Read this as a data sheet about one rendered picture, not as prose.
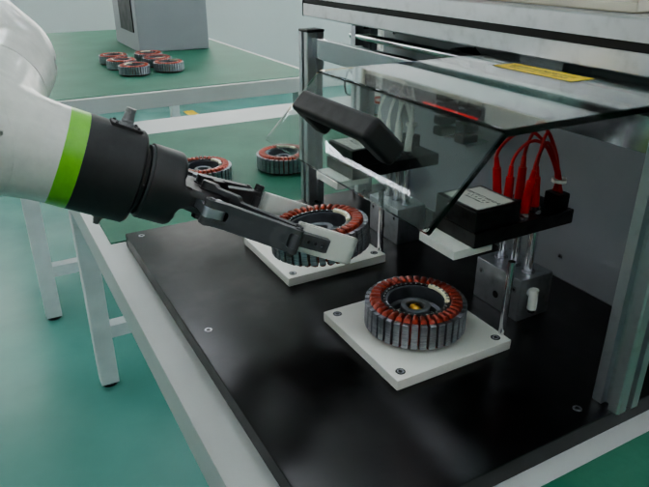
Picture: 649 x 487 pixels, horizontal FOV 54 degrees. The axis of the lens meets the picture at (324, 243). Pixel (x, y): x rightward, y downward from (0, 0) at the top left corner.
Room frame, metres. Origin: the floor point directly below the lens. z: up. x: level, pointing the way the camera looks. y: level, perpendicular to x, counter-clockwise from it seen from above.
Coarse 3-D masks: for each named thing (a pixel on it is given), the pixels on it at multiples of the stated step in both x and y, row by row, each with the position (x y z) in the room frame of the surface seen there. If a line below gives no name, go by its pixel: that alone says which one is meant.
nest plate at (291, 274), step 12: (264, 252) 0.79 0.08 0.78; (372, 252) 0.79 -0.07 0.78; (276, 264) 0.76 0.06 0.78; (288, 264) 0.76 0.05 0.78; (336, 264) 0.76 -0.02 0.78; (360, 264) 0.77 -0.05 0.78; (372, 264) 0.78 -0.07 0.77; (288, 276) 0.72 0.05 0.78; (300, 276) 0.72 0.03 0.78; (312, 276) 0.73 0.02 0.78; (324, 276) 0.74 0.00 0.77
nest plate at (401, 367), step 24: (336, 312) 0.63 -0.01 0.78; (360, 312) 0.63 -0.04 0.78; (360, 336) 0.58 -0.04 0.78; (480, 336) 0.58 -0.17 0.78; (504, 336) 0.58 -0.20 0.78; (384, 360) 0.54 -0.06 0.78; (408, 360) 0.54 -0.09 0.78; (432, 360) 0.54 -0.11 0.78; (456, 360) 0.54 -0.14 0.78; (408, 384) 0.51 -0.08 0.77
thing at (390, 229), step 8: (376, 208) 0.89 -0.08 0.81; (376, 216) 0.89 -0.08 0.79; (384, 216) 0.87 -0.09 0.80; (392, 216) 0.85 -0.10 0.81; (376, 224) 0.89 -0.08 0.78; (384, 224) 0.87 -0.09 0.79; (392, 224) 0.85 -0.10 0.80; (400, 224) 0.84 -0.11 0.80; (408, 224) 0.85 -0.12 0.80; (384, 232) 0.87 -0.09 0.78; (392, 232) 0.85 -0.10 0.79; (400, 232) 0.84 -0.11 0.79; (408, 232) 0.85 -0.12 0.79; (416, 232) 0.86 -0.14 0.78; (392, 240) 0.85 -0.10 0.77; (400, 240) 0.84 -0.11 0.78; (408, 240) 0.85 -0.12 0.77
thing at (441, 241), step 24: (480, 192) 0.66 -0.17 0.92; (456, 216) 0.62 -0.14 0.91; (480, 216) 0.60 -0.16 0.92; (504, 216) 0.62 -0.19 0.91; (528, 216) 0.64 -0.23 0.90; (552, 216) 0.65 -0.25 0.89; (432, 240) 0.62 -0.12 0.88; (456, 240) 0.62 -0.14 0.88; (480, 240) 0.60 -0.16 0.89; (504, 240) 0.62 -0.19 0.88; (528, 240) 0.66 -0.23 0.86; (528, 264) 0.65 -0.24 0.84
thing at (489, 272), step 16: (480, 256) 0.69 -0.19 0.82; (496, 256) 0.69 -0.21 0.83; (480, 272) 0.69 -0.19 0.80; (496, 272) 0.66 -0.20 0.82; (528, 272) 0.65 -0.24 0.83; (544, 272) 0.65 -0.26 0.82; (480, 288) 0.69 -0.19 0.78; (496, 288) 0.66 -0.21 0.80; (512, 288) 0.64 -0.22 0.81; (528, 288) 0.64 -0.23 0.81; (544, 288) 0.65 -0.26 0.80; (496, 304) 0.66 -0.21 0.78; (512, 304) 0.64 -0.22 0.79; (544, 304) 0.65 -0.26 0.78
